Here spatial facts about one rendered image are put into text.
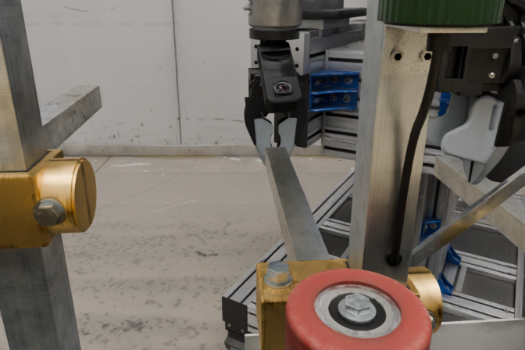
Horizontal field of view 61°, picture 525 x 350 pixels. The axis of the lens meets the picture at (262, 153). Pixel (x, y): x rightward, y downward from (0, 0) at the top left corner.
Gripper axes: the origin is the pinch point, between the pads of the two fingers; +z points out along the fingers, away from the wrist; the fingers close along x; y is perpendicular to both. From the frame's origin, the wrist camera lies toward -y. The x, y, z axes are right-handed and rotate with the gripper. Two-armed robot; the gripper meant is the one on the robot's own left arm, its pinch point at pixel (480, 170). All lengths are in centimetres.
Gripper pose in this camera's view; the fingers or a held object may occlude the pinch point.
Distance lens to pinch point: 48.6
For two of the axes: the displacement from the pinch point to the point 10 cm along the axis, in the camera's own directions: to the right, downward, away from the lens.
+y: -10.0, 0.3, -0.8
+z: 0.0, 9.4, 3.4
